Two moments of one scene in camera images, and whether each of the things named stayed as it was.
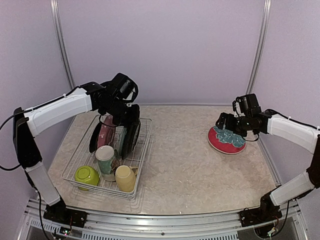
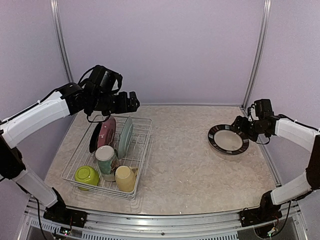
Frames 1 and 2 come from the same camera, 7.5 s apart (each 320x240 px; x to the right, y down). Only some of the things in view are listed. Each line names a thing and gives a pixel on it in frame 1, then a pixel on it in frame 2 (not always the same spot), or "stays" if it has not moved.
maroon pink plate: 106,133 stays
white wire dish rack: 108,160 stays
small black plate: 94,136 stays
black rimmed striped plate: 131,133 to 226,139
